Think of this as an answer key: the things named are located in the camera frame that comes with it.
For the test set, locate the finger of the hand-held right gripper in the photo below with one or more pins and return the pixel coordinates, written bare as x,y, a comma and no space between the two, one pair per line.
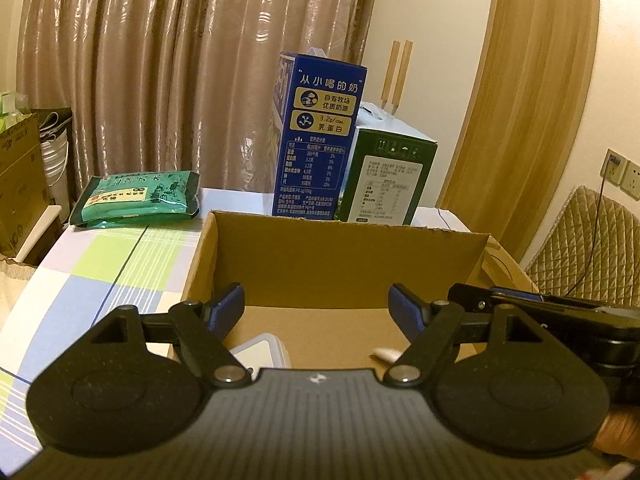
470,297

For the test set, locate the green milk carton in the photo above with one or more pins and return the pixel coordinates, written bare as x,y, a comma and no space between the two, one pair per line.
385,180

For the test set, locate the brown storage carton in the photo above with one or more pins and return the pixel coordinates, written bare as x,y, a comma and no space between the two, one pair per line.
20,185

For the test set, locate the wall socket with plug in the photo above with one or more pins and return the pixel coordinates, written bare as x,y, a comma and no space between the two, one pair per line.
612,165

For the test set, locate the wooden slat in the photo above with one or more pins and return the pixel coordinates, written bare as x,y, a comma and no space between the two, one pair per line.
390,75
402,77

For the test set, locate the blue milk carton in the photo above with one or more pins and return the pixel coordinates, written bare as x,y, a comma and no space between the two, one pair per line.
315,160

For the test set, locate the dark paper bag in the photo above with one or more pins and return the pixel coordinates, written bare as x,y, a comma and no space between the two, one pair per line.
55,117

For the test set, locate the white side cabinet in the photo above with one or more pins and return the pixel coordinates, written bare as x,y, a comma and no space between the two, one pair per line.
40,230

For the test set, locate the quilted chair cushion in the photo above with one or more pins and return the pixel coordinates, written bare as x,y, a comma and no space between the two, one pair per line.
590,240

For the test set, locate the green tea packet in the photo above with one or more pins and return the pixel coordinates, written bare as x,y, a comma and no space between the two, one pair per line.
135,195

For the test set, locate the wooden door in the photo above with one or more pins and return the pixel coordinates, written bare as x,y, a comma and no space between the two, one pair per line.
525,85

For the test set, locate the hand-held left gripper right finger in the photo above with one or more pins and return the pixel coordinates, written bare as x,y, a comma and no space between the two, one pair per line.
402,306

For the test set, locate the cardboard box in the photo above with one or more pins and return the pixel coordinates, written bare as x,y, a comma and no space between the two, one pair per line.
350,260

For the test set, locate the stack of white buckets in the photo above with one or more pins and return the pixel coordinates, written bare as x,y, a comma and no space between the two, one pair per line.
55,170

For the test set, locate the white round ball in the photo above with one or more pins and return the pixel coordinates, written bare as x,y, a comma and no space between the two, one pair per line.
387,354

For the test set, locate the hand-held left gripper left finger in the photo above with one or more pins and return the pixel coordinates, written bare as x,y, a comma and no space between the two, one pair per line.
227,306

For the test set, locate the desktop with checked cloth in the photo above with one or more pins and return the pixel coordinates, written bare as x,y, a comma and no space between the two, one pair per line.
100,270

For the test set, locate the green tissue packs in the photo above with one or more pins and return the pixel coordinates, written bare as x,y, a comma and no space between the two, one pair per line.
10,110

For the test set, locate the beige curtain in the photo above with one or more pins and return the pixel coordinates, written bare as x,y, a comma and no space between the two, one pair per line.
175,60

